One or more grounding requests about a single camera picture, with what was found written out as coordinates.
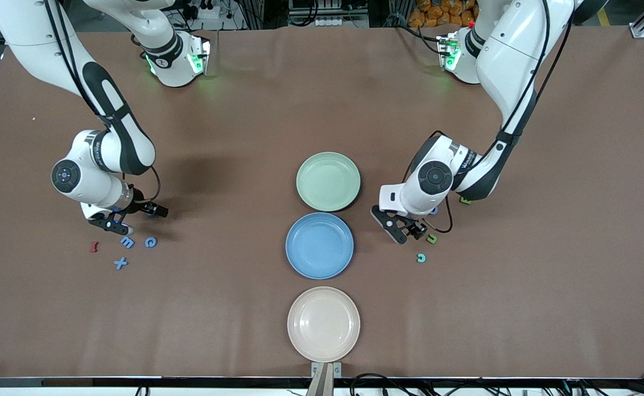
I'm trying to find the orange bags pile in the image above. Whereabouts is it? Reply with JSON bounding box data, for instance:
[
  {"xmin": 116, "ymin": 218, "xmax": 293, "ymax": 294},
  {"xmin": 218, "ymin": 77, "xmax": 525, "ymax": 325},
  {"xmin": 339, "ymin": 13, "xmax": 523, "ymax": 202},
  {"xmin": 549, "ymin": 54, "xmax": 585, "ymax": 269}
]
[{"xmin": 408, "ymin": 0, "xmax": 477, "ymax": 28}]

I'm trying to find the black cable bundle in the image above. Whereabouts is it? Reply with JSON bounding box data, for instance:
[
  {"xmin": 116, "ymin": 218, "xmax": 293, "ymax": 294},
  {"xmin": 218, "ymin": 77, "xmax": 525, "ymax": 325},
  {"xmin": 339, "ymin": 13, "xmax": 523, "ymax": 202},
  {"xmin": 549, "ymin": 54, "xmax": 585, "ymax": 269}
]
[{"xmin": 443, "ymin": 370, "xmax": 644, "ymax": 396}]

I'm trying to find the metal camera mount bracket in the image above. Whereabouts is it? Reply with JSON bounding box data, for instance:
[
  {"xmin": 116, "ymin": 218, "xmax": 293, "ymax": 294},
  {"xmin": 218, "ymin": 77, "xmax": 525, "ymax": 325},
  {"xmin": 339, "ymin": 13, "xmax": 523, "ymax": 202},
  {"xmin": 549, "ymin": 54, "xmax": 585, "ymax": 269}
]
[{"xmin": 306, "ymin": 362, "xmax": 342, "ymax": 396}]

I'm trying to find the blue plate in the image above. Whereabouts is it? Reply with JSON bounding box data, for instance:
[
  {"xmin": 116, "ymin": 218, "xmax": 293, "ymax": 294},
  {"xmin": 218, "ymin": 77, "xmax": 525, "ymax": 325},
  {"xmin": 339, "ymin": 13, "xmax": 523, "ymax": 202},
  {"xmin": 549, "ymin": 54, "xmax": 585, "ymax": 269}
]
[{"xmin": 285, "ymin": 212, "xmax": 355, "ymax": 280}]

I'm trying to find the green plate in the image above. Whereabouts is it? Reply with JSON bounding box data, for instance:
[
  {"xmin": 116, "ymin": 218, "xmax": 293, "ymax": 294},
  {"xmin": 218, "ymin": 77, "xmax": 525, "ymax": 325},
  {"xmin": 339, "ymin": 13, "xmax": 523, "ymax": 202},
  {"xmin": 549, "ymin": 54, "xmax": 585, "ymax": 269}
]
[{"xmin": 296, "ymin": 152, "xmax": 361, "ymax": 212}]

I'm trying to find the black cable loop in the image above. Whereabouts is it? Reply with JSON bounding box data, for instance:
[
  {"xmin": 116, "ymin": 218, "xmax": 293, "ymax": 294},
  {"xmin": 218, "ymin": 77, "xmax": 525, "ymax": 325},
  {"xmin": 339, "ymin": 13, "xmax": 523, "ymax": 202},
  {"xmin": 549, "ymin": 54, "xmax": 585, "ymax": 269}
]
[{"xmin": 350, "ymin": 373, "xmax": 410, "ymax": 396}]

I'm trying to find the beige plate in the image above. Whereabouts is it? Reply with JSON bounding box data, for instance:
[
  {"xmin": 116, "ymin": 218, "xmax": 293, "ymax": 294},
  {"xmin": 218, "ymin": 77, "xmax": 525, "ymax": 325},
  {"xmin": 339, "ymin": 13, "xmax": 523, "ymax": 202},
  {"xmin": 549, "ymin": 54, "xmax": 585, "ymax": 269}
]
[{"xmin": 287, "ymin": 286, "xmax": 361, "ymax": 364}]

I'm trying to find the brown table cover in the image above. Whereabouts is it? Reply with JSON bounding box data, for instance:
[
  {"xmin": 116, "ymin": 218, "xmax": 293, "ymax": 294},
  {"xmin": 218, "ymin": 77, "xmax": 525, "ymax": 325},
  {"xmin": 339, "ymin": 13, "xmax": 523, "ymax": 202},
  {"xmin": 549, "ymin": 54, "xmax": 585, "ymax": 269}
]
[{"xmin": 0, "ymin": 25, "xmax": 644, "ymax": 380}]

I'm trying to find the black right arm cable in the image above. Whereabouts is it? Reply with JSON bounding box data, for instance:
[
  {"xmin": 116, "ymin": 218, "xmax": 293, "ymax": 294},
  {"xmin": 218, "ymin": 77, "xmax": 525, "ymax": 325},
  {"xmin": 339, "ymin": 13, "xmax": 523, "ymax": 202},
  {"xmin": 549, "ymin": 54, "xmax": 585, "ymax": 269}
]
[{"xmin": 44, "ymin": 0, "xmax": 162, "ymax": 205}]

